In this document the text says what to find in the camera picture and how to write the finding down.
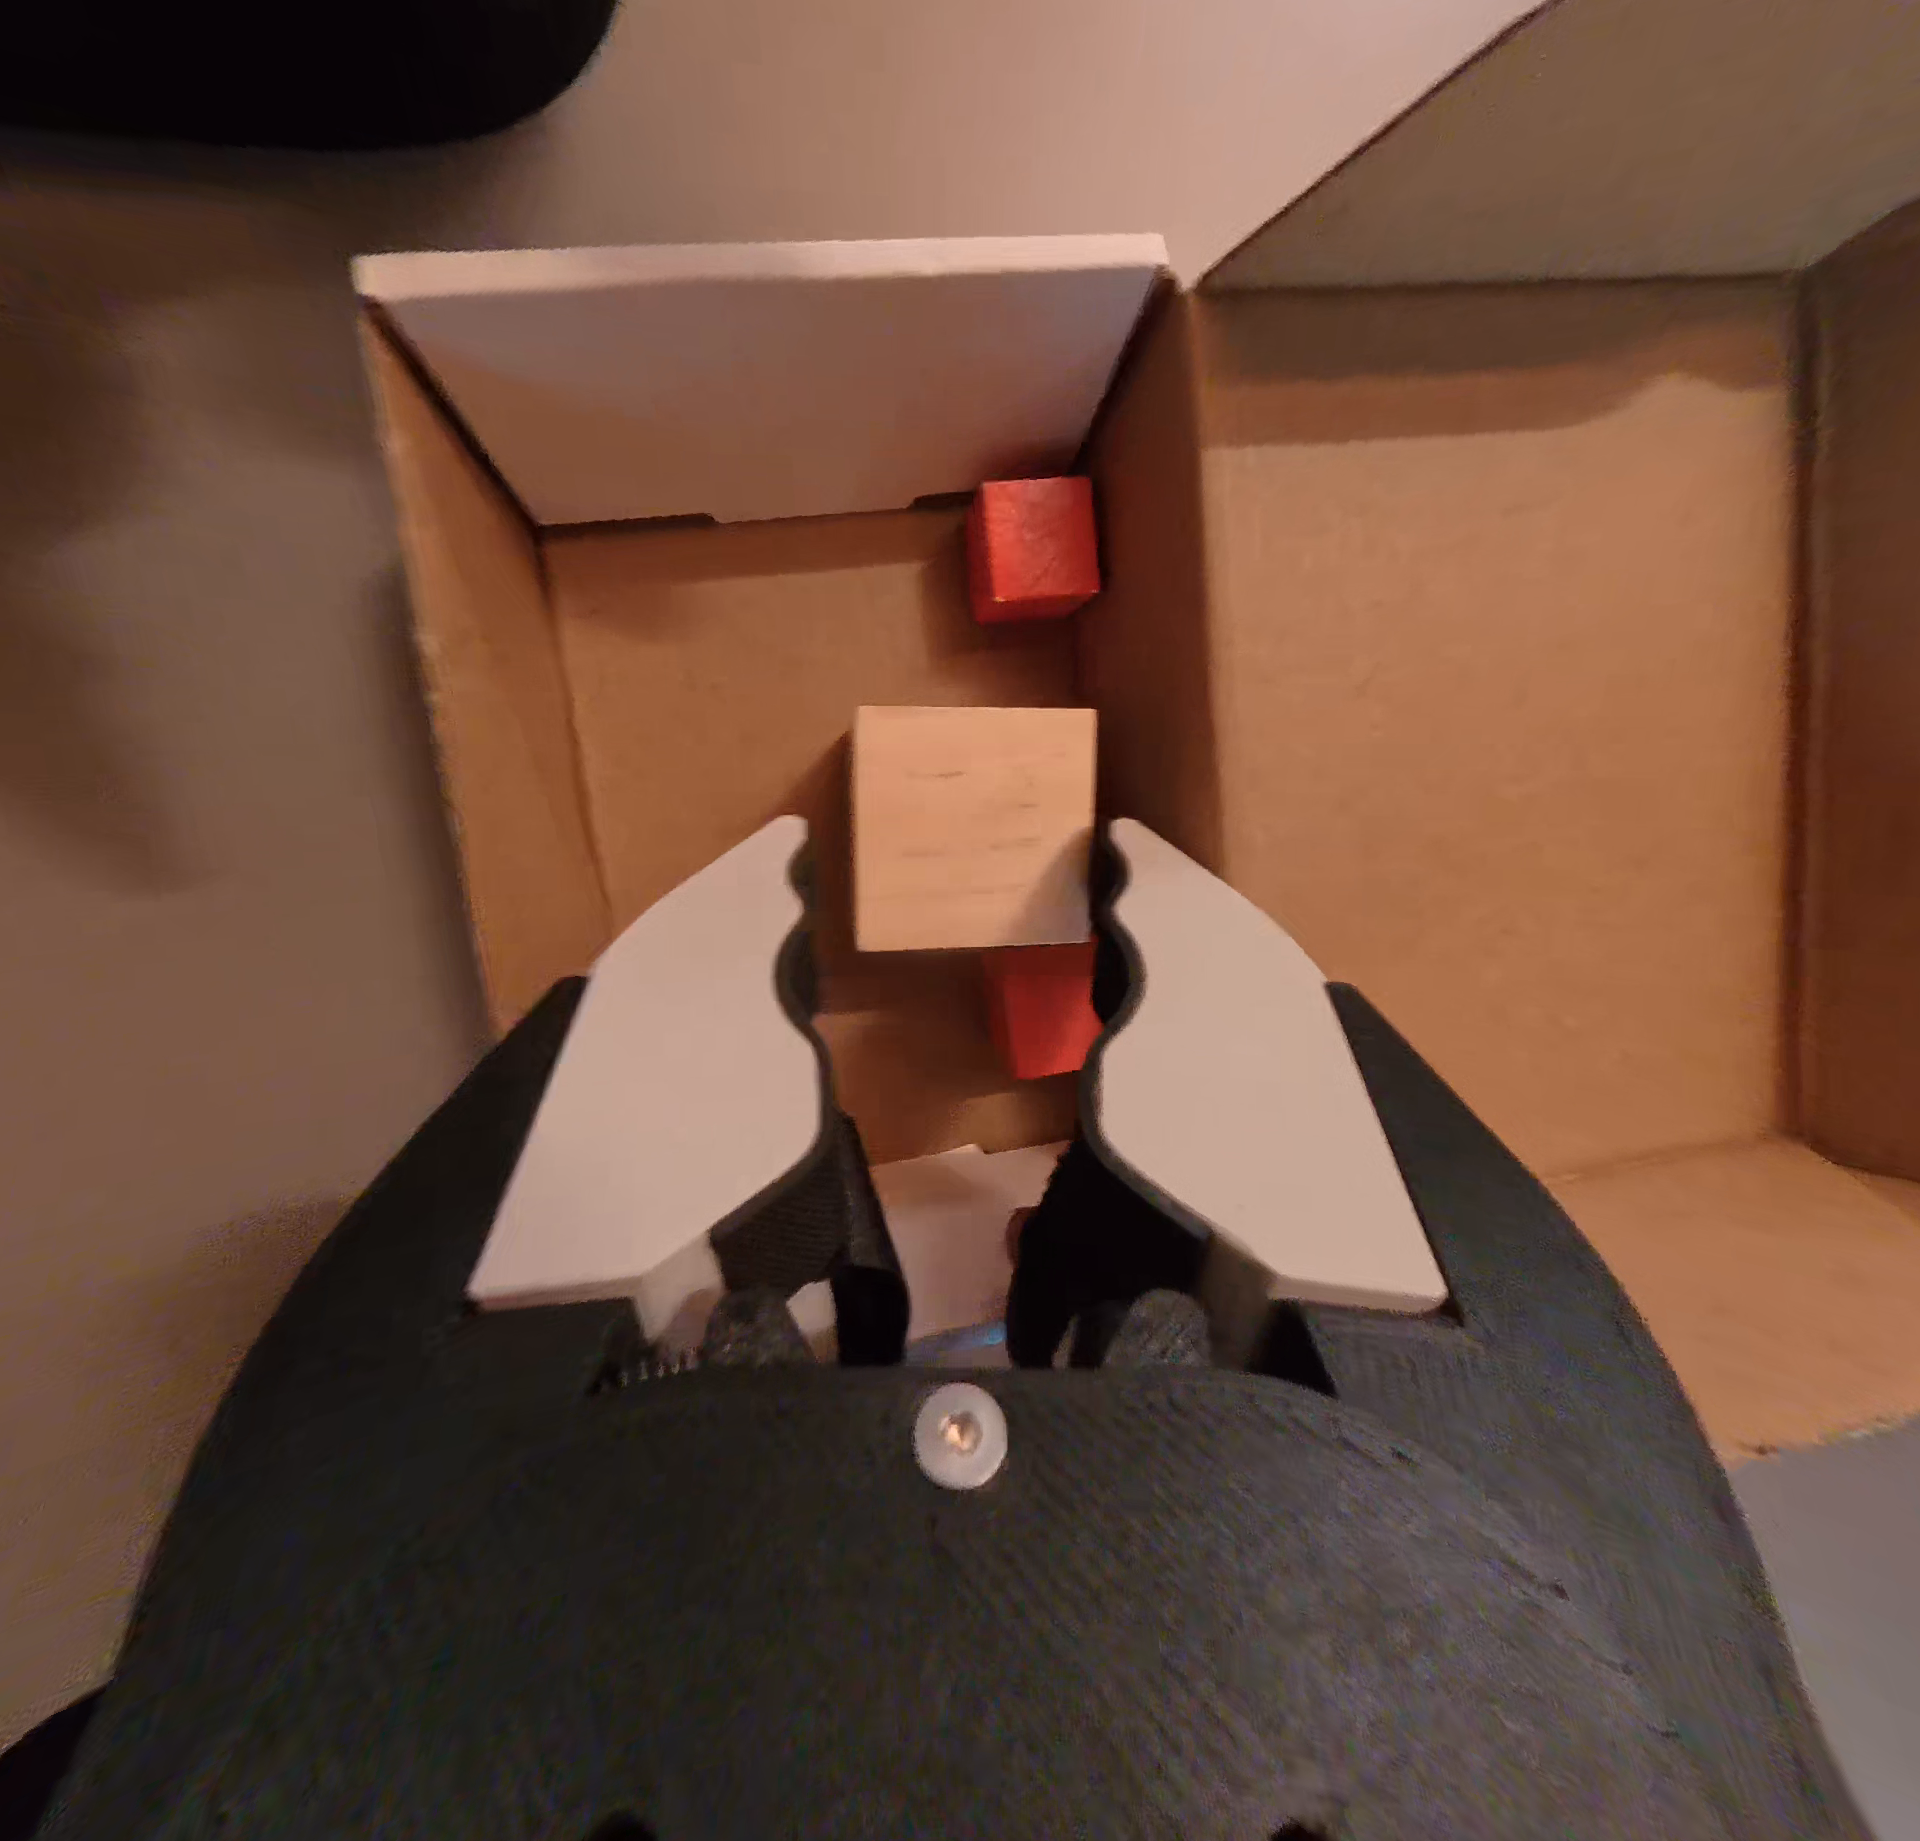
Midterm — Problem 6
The white cardboard mailer box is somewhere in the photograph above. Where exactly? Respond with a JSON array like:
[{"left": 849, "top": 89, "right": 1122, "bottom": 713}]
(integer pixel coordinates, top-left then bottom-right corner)
[{"left": 349, "top": 0, "right": 1920, "bottom": 1466}]

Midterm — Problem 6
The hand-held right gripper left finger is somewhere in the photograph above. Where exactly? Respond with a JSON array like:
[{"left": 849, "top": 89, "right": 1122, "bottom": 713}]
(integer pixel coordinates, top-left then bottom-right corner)
[{"left": 464, "top": 816, "right": 838, "bottom": 1333}]

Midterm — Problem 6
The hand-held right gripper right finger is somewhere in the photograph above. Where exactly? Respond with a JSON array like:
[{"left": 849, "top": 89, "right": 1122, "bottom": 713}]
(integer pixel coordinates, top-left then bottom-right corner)
[{"left": 1079, "top": 816, "right": 1454, "bottom": 1361}]

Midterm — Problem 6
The black quilted pad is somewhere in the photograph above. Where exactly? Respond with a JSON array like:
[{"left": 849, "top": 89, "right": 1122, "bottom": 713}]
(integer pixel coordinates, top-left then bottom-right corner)
[{"left": 0, "top": 0, "right": 635, "bottom": 153}]

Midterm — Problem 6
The natural wooden cube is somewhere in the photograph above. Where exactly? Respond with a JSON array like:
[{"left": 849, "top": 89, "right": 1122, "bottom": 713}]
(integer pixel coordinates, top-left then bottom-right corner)
[{"left": 849, "top": 704, "right": 1101, "bottom": 956}]

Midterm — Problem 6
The red wooden cube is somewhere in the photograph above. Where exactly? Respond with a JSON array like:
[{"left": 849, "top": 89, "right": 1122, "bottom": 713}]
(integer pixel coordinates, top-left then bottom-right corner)
[
  {"left": 965, "top": 473, "right": 1104, "bottom": 627},
  {"left": 979, "top": 946, "right": 1108, "bottom": 1082}
]

